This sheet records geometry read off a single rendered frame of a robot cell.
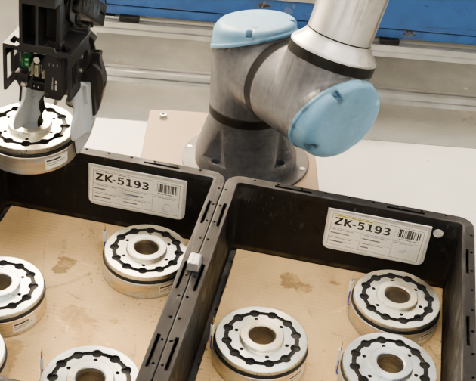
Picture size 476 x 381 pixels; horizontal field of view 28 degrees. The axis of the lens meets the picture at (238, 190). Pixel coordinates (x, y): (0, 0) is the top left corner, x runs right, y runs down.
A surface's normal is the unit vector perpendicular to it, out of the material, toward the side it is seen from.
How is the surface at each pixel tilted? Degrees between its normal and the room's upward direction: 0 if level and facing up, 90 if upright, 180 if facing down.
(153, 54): 0
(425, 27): 90
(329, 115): 95
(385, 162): 0
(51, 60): 88
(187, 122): 2
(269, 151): 70
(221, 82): 94
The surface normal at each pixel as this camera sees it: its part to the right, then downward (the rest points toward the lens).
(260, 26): -0.02, -0.88
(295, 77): -0.70, 0.05
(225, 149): -0.40, 0.21
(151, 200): -0.19, 0.55
